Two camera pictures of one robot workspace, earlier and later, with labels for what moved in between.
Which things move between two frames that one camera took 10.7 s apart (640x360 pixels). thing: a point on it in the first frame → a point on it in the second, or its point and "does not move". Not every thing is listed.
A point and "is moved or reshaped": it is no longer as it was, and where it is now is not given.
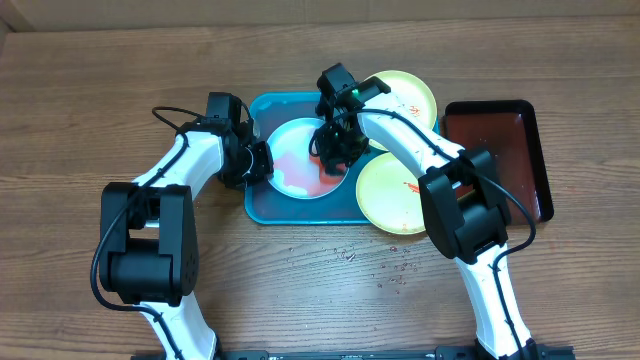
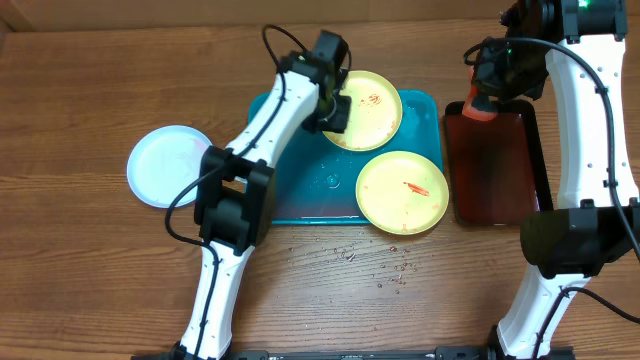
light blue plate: x=296 y=172 is moved or reshaped
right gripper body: x=336 y=151 → x=500 y=84
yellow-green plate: x=411 y=92 is moved or reshaped
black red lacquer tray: x=509 y=131 does not move
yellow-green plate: x=389 y=194 does not move
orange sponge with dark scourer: x=325 y=177 → x=478 y=107
